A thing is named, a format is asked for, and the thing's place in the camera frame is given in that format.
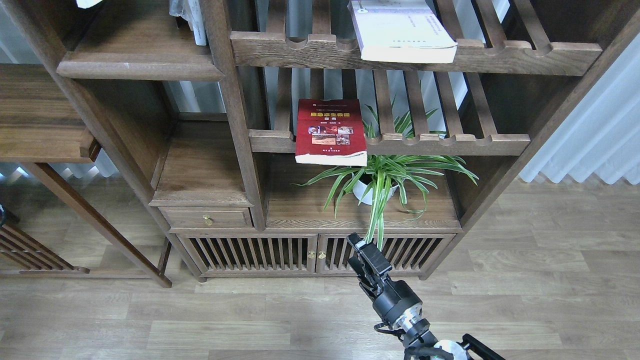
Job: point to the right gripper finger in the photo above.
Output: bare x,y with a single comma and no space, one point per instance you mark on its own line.
367,279
369,253

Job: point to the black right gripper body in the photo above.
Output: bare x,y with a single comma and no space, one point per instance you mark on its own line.
400,310

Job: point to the white purple cover book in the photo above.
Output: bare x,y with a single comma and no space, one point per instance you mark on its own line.
401,31

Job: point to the yellow green cover book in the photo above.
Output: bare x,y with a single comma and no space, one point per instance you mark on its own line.
86,4

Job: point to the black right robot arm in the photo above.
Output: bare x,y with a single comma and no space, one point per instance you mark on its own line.
429,347

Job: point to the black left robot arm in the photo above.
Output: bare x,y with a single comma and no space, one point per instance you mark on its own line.
3,215

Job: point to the right slatted cabinet door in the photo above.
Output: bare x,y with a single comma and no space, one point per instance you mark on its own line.
409,254

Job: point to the slatted cabinet door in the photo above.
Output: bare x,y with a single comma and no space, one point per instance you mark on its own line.
409,254
254,255

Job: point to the green spider plant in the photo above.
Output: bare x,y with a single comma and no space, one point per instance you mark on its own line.
384,175

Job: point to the red cover book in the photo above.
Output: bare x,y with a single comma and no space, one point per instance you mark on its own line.
330,133

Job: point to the left slatted cabinet door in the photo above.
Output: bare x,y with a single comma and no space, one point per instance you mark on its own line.
254,255

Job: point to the dark wooden bookshelf unit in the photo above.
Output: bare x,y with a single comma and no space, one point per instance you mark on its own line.
213,126

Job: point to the small wooden drawer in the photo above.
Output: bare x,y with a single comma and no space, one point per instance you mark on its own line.
207,217

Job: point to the white curtain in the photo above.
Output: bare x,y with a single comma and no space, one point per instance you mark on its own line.
601,136

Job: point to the white rolled papers in plastic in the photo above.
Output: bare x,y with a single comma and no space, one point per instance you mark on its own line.
190,10

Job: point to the wooden side table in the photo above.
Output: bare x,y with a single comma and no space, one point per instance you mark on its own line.
40,127

